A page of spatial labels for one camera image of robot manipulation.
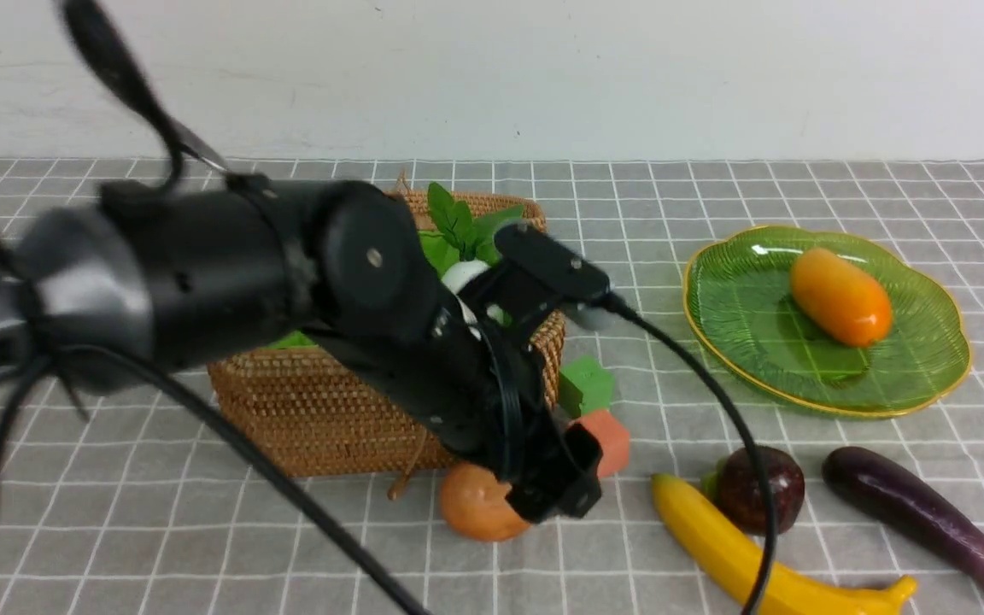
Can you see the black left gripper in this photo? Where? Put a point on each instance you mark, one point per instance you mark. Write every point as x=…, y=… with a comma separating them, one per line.
x=483, y=403

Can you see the brown potato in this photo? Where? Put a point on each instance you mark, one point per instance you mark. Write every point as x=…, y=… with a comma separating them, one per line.
x=474, y=504

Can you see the white radish with leaves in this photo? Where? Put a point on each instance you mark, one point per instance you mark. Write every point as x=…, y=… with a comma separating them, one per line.
x=462, y=244

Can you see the dark purple mangosteen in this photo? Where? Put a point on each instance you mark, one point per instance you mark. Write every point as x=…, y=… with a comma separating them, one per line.
x=735, y=490

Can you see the yellow banana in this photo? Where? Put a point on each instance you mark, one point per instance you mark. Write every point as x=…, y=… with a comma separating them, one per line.
x=734, y=562

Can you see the orange mango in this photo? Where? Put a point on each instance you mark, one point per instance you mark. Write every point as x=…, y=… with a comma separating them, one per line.
x=840, y=298

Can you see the purple eggplant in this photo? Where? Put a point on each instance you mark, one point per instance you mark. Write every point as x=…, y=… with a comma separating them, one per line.
x=885, y=490

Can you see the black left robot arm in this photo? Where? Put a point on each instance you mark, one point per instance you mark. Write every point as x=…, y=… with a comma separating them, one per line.
x=188, y=279

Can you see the green foam cube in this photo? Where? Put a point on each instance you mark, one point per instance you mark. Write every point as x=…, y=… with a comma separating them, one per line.
x=585, y=385

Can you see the orange foam cube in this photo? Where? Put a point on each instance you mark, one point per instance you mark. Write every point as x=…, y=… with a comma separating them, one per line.
x=613, y=437

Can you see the woven rattan basket green lining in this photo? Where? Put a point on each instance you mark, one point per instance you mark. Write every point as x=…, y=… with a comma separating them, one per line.
x=313, y=417

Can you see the green glass leaf plate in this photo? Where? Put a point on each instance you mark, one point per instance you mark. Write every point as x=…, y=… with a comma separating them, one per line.
x=737, y=299

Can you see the grey checked tablecloth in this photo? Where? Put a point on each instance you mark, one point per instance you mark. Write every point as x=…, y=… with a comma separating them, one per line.
x=140, y=511

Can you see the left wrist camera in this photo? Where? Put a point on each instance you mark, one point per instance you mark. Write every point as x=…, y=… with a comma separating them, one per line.
x=535, y=277

